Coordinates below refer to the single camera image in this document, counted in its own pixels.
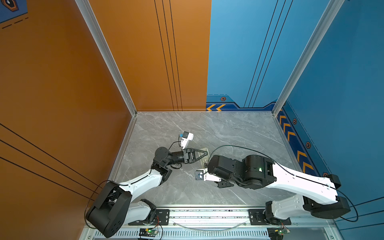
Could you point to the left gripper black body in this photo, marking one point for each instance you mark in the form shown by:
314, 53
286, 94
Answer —
186, 159

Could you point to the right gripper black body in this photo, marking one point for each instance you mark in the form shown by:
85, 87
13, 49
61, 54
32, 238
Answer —
223, 183

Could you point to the beige remote control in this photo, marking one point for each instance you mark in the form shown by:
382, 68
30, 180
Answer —
204, 160

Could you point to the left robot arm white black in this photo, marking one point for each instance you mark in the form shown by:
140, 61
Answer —
115, 205

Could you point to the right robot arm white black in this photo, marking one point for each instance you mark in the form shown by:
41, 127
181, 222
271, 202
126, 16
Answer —
318, 196

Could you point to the white ventilation grille strip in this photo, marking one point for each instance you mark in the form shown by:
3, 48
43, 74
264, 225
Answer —
184, 234

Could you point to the circuit board right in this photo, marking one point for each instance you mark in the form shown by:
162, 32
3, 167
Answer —
277, 234

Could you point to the green circuit board left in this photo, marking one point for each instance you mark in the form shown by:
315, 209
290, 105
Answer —
147, 234

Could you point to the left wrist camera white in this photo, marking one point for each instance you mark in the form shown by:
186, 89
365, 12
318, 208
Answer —
185, 138

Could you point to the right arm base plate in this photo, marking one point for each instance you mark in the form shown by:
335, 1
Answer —
257, 218

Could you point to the aluminium front rail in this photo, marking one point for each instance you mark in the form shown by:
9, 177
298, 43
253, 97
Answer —
207, 217

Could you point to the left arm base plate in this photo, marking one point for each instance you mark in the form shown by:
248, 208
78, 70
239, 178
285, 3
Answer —
162, 216

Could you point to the left aluminium corner post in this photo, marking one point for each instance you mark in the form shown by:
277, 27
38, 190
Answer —
101, 42

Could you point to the aluminium corner post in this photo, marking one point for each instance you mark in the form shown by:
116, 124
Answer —
318, 34
101, 42

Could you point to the right aluminium corner post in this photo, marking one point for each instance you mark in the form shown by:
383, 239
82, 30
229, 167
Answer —
318, 34

